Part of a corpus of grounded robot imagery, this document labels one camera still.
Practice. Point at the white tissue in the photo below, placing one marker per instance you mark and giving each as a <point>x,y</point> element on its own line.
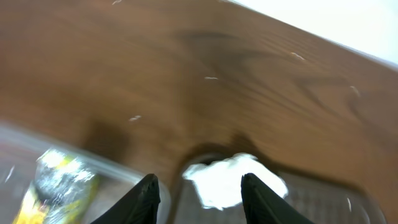
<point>218,185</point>

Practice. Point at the dark brown serving tray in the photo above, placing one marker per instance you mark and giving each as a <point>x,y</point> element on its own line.
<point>319,200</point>

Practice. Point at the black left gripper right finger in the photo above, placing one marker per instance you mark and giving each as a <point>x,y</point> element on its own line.
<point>263,206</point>

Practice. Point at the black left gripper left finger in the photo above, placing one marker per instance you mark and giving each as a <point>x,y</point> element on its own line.
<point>139,206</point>

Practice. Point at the clear plastic bin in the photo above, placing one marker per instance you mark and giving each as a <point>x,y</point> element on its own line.
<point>19,153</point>

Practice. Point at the yellow snack wrapper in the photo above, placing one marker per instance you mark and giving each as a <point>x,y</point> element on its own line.
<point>61,191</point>

